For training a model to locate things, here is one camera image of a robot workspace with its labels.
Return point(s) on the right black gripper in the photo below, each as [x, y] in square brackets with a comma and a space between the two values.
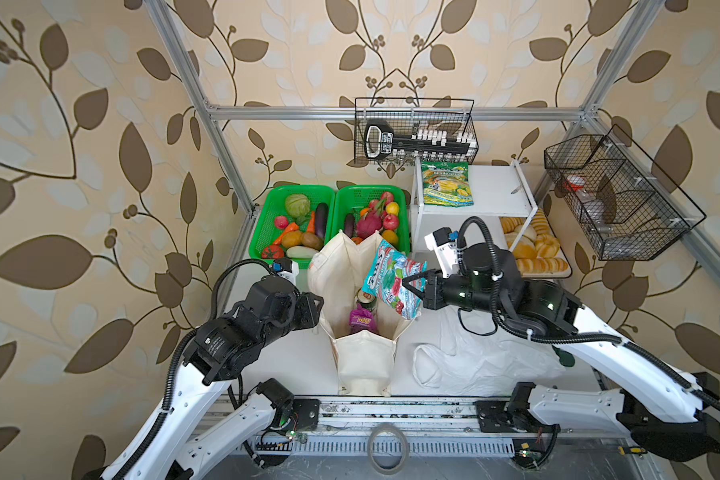
[432, 288]

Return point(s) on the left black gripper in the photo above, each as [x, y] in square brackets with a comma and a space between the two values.
[311, 313]

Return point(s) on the teal red snack bag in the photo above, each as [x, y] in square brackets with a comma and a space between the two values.
[384, 280]

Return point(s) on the cream canvas tote bag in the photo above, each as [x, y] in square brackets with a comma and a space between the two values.
[365, 361]

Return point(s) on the green white drink can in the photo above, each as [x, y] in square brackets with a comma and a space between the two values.
[366, 301]

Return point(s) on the purple snack bag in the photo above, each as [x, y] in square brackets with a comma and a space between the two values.
[362, 320]

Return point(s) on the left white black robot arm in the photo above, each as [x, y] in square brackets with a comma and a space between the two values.
[206, 413]

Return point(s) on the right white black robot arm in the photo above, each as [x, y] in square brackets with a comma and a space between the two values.
[663, 410]

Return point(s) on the white plastic grocery bag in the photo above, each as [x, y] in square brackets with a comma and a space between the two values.
[464, 364]

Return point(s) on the white radish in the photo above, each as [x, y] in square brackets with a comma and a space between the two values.
[301, 252]

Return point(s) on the yellow pear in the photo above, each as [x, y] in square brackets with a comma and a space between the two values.
[391, 237]

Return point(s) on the brown potato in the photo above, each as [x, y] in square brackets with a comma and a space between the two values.
[311, 240]

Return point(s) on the red apple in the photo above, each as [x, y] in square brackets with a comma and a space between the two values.
[390, 222]

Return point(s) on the pink dragon fruit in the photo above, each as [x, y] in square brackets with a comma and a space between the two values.
[371, 219]

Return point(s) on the left green plastic basket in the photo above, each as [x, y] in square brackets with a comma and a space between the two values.
[273, 219]

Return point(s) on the green plastic basket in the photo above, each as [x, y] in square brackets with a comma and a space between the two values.
[273, 219]
[359, 211]

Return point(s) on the yellow lemon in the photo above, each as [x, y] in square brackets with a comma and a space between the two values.
[392, 208]

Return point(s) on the dark purple eggplant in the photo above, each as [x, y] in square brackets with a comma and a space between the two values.
[321, 219]

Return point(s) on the small purple eggplant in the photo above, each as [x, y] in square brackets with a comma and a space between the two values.
[349, 225]

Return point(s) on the green cabbage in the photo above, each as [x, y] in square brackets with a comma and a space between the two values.
[297, 206]

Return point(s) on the right green plastic basket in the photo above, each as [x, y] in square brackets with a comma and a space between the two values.
[359, 211]

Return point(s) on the yellow green snack bag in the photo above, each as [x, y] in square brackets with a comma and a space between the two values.
[446, 184]

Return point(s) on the white two-tier shelf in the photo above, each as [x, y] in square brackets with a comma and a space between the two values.
[498, 192]

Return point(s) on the tray of bread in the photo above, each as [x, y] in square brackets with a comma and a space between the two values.
[537, 251]

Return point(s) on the roll of clear tape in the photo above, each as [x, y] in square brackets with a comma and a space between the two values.
[387, 449]

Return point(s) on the right yellow black screwdriver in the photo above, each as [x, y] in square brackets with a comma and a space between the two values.
[631, 450]

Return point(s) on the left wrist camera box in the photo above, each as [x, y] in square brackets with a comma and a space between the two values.
[286, 268]

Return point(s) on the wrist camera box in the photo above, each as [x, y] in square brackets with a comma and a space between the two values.
[286, 268]
[445, 244]

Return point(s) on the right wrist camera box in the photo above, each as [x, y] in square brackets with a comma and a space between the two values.
[445, 244]

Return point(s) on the back black wire basket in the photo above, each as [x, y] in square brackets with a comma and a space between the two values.
[402, 130]

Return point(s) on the black wire basket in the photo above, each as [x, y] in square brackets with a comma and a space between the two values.
[630, 205]
[402, 130]

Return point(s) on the green handled tool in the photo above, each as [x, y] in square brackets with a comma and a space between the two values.
[565, 358]

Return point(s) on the right black wire basket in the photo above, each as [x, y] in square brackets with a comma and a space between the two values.
[630, 205]

